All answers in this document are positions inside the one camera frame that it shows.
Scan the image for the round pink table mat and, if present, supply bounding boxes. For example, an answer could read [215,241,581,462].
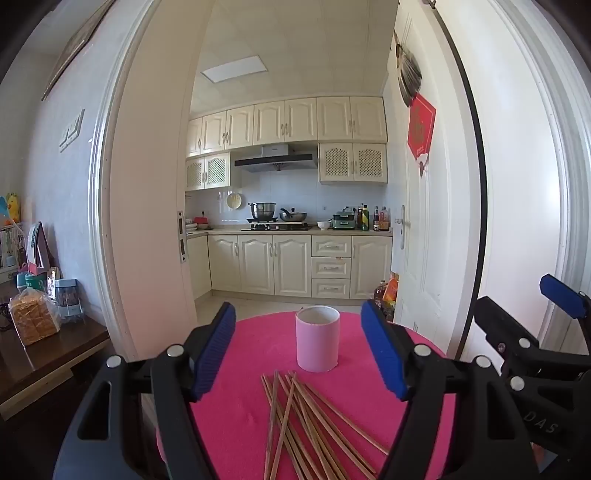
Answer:
[157,311,458,480]

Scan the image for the metal door strike plate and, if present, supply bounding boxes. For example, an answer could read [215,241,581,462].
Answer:
[176,210,188,264]

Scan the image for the white wall ornament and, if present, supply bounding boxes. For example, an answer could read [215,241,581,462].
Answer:
[58,109,86,152]

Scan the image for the clear blue lid container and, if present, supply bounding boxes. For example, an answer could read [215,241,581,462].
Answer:
[54,278,84,322]

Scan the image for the dark wooden sideboard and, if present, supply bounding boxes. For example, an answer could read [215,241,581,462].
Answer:
[0,281,112,418]

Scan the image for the standing desk calendar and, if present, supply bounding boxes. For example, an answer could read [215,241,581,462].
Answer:
[26,221,52,274]

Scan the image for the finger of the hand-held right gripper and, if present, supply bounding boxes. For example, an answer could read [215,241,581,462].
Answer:
[473,295,591,462]
[539,274,591,356]

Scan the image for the black gas stove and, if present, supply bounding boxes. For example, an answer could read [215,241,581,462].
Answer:
[240,222,313,231]

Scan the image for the cream lower kitchen cabinets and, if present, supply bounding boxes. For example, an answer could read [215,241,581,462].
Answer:
[187,232,393,301]

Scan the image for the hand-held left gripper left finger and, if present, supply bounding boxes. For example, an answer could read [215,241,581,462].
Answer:
[55,302,237,480]

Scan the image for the dark hanging fan ornament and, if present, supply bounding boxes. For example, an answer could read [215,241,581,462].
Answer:
[394,31,423,108]

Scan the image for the framed wall picture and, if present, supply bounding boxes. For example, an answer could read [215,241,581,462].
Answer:
[41,0,117,101]

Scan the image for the red paper door decoration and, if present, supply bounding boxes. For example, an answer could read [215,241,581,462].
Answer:
[407,92,437,168]

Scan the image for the bunch of wooden chopsticks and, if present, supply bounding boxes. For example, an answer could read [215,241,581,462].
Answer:
[261,369,389,480]

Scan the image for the bagged bread loaf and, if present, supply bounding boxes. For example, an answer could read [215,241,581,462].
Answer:
[8,288,62,347]

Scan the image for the cream upper kitchen cabinets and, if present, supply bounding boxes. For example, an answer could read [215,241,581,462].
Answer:
[187,96,387,158]

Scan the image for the steel cooking pot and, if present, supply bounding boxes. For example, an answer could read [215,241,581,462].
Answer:
[248,201,278,222]

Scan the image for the white panel door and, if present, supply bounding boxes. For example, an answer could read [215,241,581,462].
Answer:
[390,0,486,361]

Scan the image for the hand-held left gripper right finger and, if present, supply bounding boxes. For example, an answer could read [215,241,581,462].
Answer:
[360,299,539,480]

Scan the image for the steel range hood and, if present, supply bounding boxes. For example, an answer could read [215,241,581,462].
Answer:
[233,144,320,174]

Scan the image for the white door frame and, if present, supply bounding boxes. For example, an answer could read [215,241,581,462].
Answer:
[89,0,206,361]

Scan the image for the square ceiling light panel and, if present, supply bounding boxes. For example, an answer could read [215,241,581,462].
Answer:
[200,55,269,84]

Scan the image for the pink cylindrical cup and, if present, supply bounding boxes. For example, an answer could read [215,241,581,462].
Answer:
[295,306,341,373]

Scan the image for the cream kitchen cabinets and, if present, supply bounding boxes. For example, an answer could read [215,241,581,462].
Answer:
[187,96,387,158]
[187,232,393,301]

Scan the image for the cream lattice door cabinet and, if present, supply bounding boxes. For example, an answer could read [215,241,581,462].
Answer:
[318,142,389,186]
[185,152,231,191]

